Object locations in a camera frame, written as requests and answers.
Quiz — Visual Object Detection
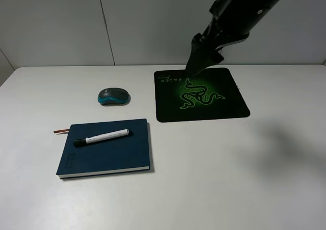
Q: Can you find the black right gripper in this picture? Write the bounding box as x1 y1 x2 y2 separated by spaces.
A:
185 0 249 75

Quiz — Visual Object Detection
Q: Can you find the white marker pen black cap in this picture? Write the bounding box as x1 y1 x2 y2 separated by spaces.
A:
73 129 130 148

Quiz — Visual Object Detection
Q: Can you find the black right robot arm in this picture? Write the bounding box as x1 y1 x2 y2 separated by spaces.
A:
186 0 279 76

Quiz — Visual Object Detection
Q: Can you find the black green snake mouse pad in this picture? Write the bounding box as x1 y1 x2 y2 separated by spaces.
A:
154 68 251 123

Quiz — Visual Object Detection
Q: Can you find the grey and teal computer mouse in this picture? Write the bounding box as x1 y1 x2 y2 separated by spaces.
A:
97 88 130 105

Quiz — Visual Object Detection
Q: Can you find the blue hardcover notebook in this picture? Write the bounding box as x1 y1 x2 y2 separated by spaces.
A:
57 119 150 179

